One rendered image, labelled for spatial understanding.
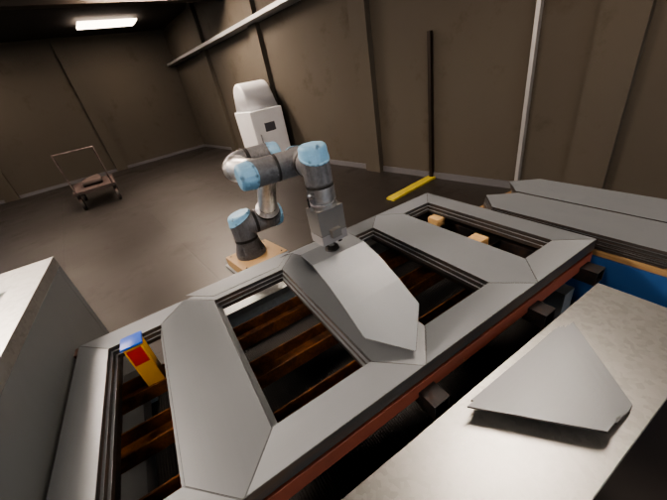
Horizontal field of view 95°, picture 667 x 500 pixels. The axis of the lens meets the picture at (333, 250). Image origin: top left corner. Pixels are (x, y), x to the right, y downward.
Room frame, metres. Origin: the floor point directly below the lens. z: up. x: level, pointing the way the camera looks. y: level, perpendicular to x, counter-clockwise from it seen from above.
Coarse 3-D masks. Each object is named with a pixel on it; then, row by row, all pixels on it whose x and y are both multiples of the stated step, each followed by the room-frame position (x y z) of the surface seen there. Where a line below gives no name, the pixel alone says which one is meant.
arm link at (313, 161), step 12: (312, 144) 0.79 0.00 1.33; (324, 144) 0.78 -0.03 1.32; (300, 156) 0.78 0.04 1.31; (312, 156) 0.76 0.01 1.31; (324, 156) 0.77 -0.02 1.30; (300, 168) 0.80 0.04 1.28; (312, 168) 0.76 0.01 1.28; (324, 168) 0.77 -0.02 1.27; (312, 180) 0.76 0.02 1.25; (324, 180) 0.76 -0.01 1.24
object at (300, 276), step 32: (480, 224) 1.09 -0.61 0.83; (288, 256) 1.10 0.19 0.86; (416, 256) 0.96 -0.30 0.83; (576, 256) 0.76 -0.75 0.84; (256, 288) 0.96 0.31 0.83; (320, 288) 0.84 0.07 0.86; (224, 320) 0.79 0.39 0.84; (320, 320) 0.73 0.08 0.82; (352, 352) 0.57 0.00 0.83; (384, 352) 0.53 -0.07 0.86; (416, 352) 0.51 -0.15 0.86; (448, 352) 0.50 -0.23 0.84; (256, 384) 0.53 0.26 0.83; (320, 448) 0.34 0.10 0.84
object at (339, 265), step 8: (352, 248) 0.78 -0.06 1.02; (360, 248) 0.77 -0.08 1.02; (368, 248) 0.77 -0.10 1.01; (336, 256) 0.75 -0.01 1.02; (344, 256) 0.75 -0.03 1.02; (352, 256) 0.75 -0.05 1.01; (360, 256) 0.74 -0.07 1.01; (368, 256) 0.74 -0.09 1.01; (376, 256) 0.74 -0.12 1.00; (320, 264) 0.73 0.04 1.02; (328, 264) 0.72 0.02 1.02; (336, 264) 0.72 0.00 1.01; (344, 264) 0.72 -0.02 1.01; (352, 264) 0.72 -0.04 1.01; (360, 264) 0.72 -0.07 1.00; (320, 272) 0.70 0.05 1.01; (328, 272) 0.70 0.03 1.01; (336, 272) 0.69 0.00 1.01; (344, 272) 0.69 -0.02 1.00; (328, 280) 0.67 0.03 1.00; (336, 280) 0.67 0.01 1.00
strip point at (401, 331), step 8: (408, 312) 0.58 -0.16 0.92; (416, 312) 0.58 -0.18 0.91; (392, 320) 0.56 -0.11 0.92; (400, 320) 0.56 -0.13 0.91; (408, 320) 0.56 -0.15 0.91; (416, 320) 0.57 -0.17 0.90; (384, 328) 0.55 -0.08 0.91; (392, 328) 0.55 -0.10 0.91; (400, 328) 0.55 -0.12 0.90; (408, 328) 0.55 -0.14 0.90; (416, 328) 0.55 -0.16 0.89; (368, 336) 0.53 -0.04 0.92; (376, 336) 0.53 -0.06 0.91; (384, 336) 0.53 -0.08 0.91; (392, 336) 0.53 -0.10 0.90; (400, 336) 0.53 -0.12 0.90; (408, 336) 0.53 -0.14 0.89; (416, 336) 0.53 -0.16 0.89; (392, 344) 0.51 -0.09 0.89; (400, 344) 0.51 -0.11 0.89; (408, 344) 0.51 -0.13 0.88; (416, 344) 0.51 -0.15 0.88
